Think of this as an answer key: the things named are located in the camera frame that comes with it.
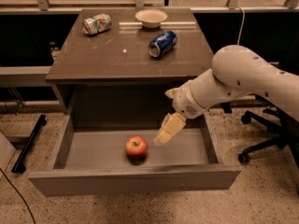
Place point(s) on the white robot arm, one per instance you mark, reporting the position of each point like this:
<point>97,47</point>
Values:
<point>235,72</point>

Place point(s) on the white ceramic bowl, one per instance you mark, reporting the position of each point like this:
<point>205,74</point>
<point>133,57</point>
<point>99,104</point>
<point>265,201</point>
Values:
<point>151,18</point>

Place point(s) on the red apple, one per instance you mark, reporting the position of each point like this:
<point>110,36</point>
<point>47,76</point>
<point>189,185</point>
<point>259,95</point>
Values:
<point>136,147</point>

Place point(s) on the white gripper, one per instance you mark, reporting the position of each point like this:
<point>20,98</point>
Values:
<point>184,101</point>

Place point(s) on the black metal bar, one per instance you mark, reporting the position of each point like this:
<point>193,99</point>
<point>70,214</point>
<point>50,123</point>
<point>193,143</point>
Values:
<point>19,166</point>

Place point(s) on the grey cabinet with counter top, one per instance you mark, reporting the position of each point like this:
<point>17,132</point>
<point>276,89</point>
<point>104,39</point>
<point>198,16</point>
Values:
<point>118,84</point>

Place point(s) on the open grey top drawer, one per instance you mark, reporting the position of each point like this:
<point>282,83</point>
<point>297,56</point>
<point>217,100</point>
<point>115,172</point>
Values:
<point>88,161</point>

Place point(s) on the black office chair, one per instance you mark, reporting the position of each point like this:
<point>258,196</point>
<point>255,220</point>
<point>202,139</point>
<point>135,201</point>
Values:
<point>287,133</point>

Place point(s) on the green crushed soda can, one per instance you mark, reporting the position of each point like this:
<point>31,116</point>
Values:
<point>96,24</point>

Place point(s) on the blue pepsi can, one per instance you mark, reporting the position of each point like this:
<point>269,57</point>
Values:
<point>162,43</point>

